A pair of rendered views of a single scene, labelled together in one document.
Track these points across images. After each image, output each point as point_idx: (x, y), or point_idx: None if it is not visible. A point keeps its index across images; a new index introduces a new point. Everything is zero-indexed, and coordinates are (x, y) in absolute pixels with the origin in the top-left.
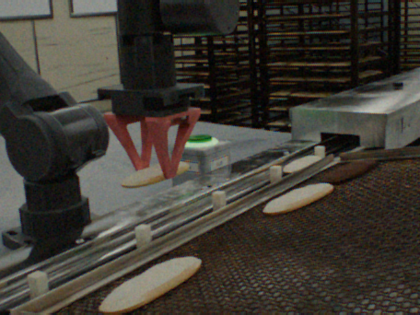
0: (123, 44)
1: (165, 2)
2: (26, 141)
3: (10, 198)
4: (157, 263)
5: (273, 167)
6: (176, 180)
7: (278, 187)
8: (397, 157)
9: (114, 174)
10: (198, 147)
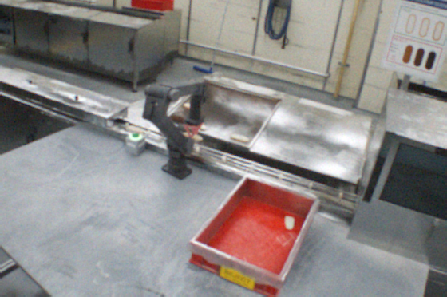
0: (199, 110)
1: (205, 98)
2: (191, 144)
3: (134, 188)
4: (227, 140)
5: (149, 131)
6: (138, 151)
7: (184, 128)
8: (171, 112)
9: (108, 168)
10: (142, 136)
